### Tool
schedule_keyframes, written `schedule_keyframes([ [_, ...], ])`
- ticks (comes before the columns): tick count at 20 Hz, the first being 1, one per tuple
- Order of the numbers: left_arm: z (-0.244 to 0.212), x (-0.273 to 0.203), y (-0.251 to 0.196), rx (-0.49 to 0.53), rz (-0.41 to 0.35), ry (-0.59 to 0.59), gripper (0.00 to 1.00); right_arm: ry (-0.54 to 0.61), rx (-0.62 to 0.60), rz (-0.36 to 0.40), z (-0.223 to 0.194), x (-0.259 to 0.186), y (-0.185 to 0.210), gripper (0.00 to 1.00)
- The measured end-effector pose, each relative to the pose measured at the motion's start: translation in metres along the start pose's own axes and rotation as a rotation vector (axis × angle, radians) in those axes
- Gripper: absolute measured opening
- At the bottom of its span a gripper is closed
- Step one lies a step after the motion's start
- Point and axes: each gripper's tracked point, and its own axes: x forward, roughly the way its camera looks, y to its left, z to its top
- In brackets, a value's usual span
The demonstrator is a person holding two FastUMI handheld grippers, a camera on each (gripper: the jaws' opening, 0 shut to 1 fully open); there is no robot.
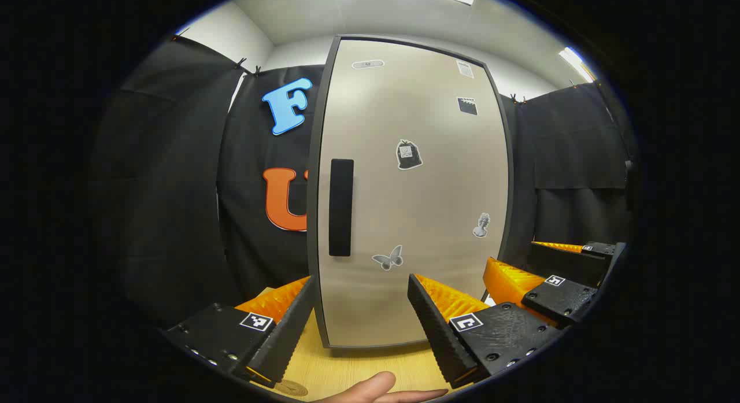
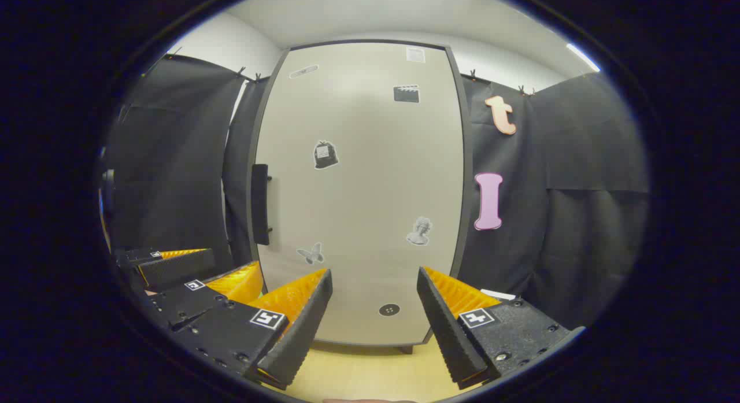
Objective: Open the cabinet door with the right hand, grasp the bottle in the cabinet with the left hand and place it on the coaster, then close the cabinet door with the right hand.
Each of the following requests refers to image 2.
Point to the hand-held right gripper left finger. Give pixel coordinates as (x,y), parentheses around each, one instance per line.
(303,328)

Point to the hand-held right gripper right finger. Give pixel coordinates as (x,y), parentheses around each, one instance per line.
(445,328)

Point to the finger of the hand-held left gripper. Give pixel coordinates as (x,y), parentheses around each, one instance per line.
(173,267)
(179,302)

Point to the dark grey cabinet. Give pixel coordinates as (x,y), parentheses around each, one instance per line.
(467,177)

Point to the black backdrop cloth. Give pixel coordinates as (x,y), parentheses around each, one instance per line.
(173,160)

